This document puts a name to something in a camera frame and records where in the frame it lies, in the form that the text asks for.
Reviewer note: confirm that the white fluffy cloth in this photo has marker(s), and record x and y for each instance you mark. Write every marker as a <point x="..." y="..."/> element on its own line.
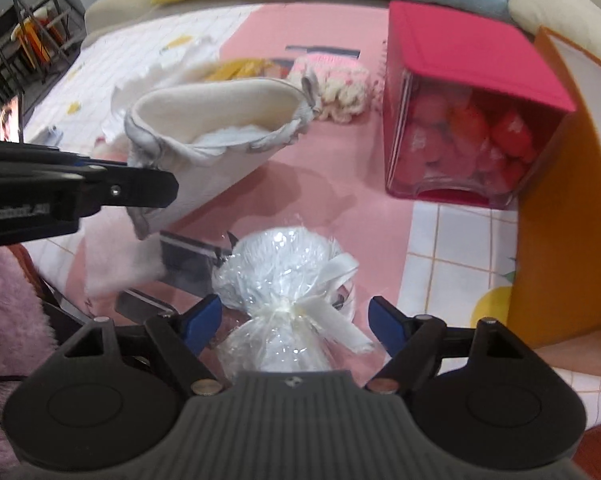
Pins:
<point x="120" y="260"/>

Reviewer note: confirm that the orange storage box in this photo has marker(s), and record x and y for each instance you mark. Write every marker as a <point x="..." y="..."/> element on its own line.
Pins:
<point x="555" y="210"/>

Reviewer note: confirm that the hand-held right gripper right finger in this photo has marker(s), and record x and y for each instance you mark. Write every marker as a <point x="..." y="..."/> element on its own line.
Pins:
<point x="386" y="325"/>

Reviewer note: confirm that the white plush cloth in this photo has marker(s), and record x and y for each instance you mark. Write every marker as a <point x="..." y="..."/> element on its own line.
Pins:
<point x="230" y="135"/>

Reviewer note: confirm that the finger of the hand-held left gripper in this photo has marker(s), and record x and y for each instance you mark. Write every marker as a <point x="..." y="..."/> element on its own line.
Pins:
<point x="140" y="187"/>
<point x="30" y="152"/>

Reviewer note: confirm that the beige sofa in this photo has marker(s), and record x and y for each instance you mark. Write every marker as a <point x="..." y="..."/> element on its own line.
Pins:
<point x="115" y="7"/>

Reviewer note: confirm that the pink fluffy blanket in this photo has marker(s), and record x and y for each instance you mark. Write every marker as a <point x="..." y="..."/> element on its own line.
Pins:
<point x="10" y="300"/>

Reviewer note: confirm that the pink white knitted hat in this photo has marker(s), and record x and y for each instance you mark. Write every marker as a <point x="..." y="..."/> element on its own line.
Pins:
<point x="340" y="95"/>

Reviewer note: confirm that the lit screen device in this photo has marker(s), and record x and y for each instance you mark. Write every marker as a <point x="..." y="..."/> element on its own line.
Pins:
<point x="9" y="120"/>

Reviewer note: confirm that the white ball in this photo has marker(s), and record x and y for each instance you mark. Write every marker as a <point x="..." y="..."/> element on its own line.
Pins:
<point x="280" y="260"/>

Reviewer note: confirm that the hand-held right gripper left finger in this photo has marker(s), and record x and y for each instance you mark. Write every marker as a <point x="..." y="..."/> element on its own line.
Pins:
<point x="203" y="322"/>

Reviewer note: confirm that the yellow packet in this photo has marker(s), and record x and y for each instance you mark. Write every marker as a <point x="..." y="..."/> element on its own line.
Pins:
<point x="245" y="70"/>

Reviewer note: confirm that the beige pillow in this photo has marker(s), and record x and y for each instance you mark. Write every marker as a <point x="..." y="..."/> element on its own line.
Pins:
<point x="570" y="0"/>

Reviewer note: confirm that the white fabric basket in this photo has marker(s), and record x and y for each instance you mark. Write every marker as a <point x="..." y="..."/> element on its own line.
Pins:
<point x="220" y="110"/>

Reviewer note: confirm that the pile of red pink plush balls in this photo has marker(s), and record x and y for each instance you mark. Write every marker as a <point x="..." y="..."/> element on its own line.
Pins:
<point x="470" y="135"/>

